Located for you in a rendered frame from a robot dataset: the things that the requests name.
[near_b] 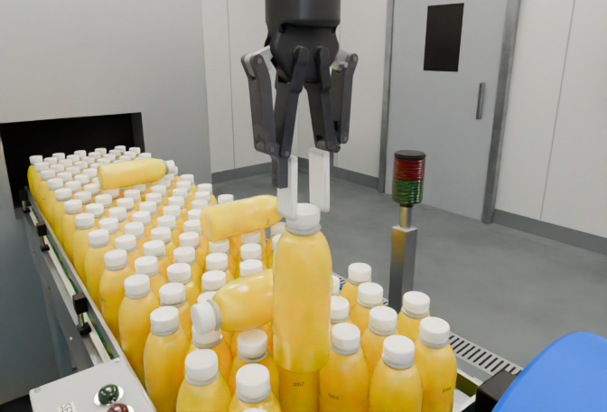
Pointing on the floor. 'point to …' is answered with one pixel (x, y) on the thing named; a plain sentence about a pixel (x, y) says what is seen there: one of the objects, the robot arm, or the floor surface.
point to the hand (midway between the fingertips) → (303, 184)
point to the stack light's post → (401, 265)
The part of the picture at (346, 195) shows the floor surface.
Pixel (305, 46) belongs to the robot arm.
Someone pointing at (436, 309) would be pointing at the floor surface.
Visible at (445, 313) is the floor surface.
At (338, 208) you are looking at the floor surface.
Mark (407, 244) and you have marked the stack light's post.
